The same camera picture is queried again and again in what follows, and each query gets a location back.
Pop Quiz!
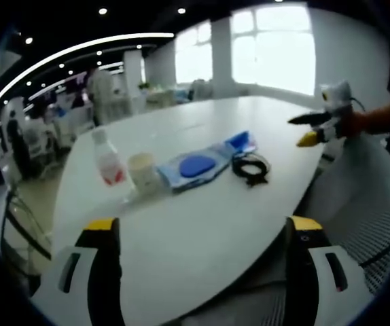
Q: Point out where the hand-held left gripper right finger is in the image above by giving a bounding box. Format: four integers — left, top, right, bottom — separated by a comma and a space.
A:
283, 215, 374, 326

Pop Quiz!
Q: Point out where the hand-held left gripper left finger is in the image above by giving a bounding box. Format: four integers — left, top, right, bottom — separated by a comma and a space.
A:
30, 218, 124, 326

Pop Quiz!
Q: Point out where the small blue packet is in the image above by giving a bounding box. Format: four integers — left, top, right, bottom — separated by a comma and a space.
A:
224, 130, 258, 154

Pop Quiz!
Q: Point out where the black cable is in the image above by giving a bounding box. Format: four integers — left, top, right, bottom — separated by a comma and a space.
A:
231, 152, 272, 187

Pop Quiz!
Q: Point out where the white paper cup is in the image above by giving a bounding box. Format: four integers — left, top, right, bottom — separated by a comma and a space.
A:
127, 153, 162, 195

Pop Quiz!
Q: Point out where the clear water bottle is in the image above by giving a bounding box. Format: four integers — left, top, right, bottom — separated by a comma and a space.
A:
91, 128, 128, 187

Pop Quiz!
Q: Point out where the blue packet stack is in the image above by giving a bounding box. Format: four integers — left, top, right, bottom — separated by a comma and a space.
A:
156, 142, 234, 194

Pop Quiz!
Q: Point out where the person's right hand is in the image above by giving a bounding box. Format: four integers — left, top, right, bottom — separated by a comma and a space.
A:
342, 108, 373, 139

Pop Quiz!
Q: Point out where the grey mesh office chair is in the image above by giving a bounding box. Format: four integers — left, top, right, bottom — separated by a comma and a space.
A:
188, 135, 390, 326

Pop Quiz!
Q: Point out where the large window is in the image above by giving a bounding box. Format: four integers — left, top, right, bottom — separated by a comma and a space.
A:
230, 5, 317, 96

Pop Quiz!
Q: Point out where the white table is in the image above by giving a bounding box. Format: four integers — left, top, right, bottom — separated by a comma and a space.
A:
52, 96, 332, 323

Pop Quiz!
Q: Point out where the small window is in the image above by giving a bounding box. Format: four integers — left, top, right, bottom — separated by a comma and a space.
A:
175, 22, 213, 85

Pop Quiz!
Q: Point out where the ceiling light strip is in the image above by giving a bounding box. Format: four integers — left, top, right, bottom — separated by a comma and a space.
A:
0, 32, 175, 103

